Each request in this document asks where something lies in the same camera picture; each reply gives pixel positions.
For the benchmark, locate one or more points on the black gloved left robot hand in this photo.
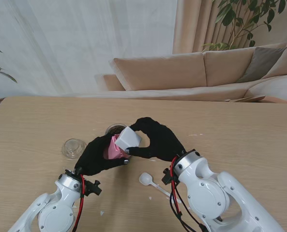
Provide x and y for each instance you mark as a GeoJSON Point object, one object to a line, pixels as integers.
{"type": "Point", "coordinates": [92, 157]}

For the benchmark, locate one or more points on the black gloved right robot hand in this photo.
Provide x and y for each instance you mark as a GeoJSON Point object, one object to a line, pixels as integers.
{"type": "Point", "coordinates": [162, 142]}

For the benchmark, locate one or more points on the pink square coffee jar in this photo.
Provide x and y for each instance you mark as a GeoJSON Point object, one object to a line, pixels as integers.
{"type": "Point", "coordinates": [113, 152]}

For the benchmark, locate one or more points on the clear glass jar lid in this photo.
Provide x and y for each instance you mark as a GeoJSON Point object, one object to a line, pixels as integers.
{"type": "Point", "coordinates": [73, 148]}

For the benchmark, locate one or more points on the white square jar lid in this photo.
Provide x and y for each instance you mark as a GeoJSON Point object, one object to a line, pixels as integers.
{"type": "Point", "coordinates": [128, 139]}

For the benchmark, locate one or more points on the white plastic spoon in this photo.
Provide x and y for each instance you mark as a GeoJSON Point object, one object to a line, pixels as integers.
{"type": "Point", "coordinates": [145, 179]}

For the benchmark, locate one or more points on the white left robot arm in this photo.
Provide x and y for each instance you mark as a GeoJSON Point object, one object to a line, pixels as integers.
{"type": "Point", "coordinates": [53, 210]}

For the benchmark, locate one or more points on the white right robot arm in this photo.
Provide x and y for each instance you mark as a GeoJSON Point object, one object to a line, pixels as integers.
{"type": "Point", "coordinates": [211, 193]}

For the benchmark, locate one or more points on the beige sofa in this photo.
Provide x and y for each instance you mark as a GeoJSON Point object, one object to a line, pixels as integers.
{"type": "Point", "coordinates": [162, 72]}

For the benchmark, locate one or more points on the wooden tray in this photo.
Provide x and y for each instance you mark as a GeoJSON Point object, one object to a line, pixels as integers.
{"type": "Point", "coordinates": [251, 98]}

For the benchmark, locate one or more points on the white sheer curtain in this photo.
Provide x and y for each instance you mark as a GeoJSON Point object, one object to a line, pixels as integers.
{"type": "Point", "coordinates": [73, 43]}

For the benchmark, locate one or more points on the beige pleated curtain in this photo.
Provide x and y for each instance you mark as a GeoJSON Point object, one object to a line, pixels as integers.
{"type": "Point", "coordinates": [194, 26]}

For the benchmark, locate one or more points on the white blanket on sofa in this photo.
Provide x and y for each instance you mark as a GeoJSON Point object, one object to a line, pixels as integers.
{"type": "Point", "coordinates": [276, 88]}

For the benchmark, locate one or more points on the grey sofa cushion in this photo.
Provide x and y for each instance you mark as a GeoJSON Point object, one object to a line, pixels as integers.
{"type": "Point", "coordinates": [261, 62]}

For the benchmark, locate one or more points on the tall leafy green plant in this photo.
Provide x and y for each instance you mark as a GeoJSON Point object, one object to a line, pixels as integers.
{"type": "Point", "coordinates": [230, 14]}

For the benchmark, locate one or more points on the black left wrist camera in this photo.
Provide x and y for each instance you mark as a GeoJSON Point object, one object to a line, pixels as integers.
{"type": "Point", "coordinates": [95, 189]}

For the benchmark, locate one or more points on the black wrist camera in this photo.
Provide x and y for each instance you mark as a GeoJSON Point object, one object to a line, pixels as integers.
{"type": "Point", "coordinates": [95, 189]}
{"type": "Point", "coordinates": [168, 178]}

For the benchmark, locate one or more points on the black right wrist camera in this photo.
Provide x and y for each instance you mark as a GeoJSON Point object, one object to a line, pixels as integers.
{"type": "Point", "coordinates": [168, 178]}

